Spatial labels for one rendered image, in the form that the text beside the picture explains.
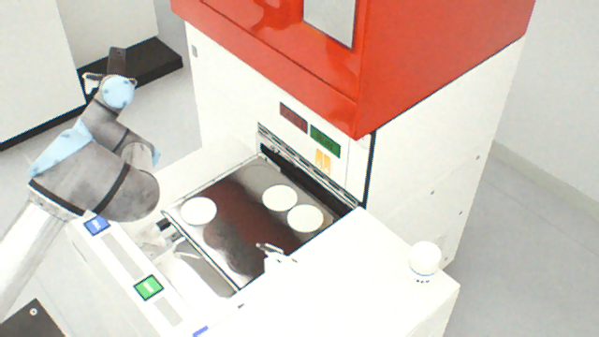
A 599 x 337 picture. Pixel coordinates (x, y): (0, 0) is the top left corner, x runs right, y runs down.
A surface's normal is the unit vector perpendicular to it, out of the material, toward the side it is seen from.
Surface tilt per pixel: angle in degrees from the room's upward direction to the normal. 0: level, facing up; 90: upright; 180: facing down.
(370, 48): 90
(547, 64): 90
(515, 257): 0
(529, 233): 0
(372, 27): 90
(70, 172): 52
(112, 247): 0
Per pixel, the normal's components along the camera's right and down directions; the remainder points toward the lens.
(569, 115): -0.75, 0.46
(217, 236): 0.01, -0.71
